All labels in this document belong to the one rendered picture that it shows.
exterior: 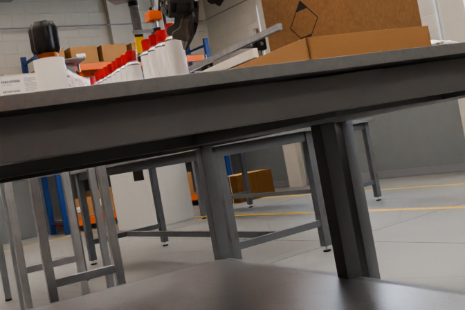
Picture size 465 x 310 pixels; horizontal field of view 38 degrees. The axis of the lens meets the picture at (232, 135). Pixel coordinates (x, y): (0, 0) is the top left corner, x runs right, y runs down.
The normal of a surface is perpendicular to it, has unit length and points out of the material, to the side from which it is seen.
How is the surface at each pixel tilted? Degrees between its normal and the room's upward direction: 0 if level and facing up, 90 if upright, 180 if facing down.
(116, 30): 90
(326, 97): 90
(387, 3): 90
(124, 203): 90
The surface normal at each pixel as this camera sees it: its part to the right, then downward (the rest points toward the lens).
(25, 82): 0.51, -0.11
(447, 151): -0.81, 0.13
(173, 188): 0.71, -0.15
